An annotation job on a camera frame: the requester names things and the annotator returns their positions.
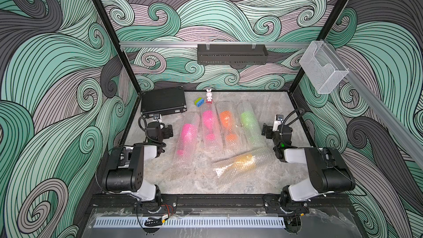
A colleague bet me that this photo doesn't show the green plastic wine glass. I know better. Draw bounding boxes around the green plastic wine glass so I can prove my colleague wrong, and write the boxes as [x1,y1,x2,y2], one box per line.
[240,111,262,148]

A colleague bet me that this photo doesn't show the orange plastic wine glass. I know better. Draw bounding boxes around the orange plastic wine glass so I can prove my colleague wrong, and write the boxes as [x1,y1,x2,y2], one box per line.
[219,110,237,143]

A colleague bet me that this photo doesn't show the bubble wrap of green glass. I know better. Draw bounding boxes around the bubble wrap of green glass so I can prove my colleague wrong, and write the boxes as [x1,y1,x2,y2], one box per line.
[237,101,266,149]

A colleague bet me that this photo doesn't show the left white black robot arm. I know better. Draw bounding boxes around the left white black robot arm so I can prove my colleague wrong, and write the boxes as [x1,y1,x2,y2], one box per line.
[95,113,174,212]

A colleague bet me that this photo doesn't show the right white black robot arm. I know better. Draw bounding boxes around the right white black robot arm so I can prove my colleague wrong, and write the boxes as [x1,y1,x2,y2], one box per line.
[262,109,356,214]

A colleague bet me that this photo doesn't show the pink wine glass left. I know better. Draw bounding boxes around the pink wine glass left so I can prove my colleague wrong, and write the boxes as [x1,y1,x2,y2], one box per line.
[176,123,197,156]

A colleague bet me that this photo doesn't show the bubble wrap of yellow glass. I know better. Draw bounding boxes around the bubble wrap of yellow glass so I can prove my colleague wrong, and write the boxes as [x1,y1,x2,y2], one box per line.
[212,148,275,180]

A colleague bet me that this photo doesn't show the bubble wrap of pink glass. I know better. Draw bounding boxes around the bubble wrap of pink glass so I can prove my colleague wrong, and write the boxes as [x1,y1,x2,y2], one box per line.
[175,112,200,162]

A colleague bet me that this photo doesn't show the yellow wine glass wrapped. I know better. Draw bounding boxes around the yellow wine glass wrapped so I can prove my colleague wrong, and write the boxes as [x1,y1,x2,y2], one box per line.
[214,154,257,175]

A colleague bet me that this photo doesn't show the magenta wine glass middle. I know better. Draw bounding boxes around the magenta wine glass middle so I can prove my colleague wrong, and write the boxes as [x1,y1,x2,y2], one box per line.
[202,110,215,141]

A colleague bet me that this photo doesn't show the bubble wrap of magenta glass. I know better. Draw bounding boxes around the bubble wrap of magenta glass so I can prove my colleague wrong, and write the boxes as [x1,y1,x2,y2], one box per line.
[201,103,223,154]

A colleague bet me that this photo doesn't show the black hard case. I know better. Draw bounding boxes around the black hard case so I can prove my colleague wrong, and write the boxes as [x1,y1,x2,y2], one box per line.
[141,86,187,119]

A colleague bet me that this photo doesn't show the green blue toy block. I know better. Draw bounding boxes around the green blue toy block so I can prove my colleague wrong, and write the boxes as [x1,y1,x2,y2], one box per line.
[195,98,205,108]

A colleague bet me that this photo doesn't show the small bunny figurine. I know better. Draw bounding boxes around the small bunny figurine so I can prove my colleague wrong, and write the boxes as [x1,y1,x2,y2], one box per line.
[206,88,213,104]

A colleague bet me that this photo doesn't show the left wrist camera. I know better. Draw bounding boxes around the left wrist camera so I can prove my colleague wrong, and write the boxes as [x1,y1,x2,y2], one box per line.
[153,113,161,120]

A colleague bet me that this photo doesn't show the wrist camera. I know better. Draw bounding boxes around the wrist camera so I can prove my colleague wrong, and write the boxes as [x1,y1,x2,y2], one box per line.
[273,114,284,131]
[153,113,161,120]

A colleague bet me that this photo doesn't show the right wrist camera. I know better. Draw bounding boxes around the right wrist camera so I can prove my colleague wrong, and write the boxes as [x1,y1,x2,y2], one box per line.
[273,114,284,131]

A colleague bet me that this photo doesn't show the black front mounting rail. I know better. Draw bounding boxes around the black front mounting rail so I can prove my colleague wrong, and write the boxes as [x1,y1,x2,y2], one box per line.
[89,194,351,211]

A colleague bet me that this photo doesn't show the clear plastic wall bin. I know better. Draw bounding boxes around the clear plastic wall bin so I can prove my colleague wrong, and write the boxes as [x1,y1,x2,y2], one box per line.
[300,40,349,94]

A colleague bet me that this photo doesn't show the aluminium back wall rail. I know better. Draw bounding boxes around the aluminium back wall rail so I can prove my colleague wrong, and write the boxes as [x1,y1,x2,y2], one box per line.
[119,41,311,48]

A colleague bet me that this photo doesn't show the aluminium wall rail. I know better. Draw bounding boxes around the aluminium wall rail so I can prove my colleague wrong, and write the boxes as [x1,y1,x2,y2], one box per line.
[119,41,311,48]
[328,43,423,166]

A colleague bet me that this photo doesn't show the white slotted cable duct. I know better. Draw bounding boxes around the white slotted cable duct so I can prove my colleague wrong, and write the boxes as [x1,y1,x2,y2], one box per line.
[93,216,285,229]

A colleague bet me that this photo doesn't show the black perforated wall tray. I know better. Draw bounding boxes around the black perforated wall tray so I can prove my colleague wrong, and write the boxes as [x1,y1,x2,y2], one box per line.
[197,44,269,67]

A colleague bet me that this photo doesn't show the aluminium right wall rail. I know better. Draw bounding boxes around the aluminium right wall rail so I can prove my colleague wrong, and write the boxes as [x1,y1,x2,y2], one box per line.
[328,43,423,166]

